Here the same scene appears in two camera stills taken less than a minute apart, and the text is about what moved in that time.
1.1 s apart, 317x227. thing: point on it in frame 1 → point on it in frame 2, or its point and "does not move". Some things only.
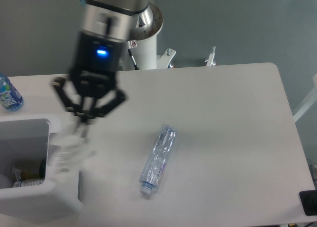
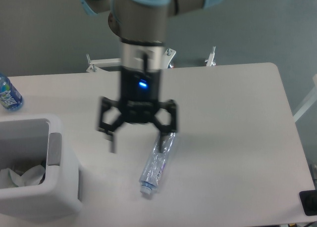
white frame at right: x=311 y=101 does not move
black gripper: x=94 y=69 → x=139 y=95
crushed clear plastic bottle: x=155 y=162 does not move
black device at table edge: x=308 y=200 does not move
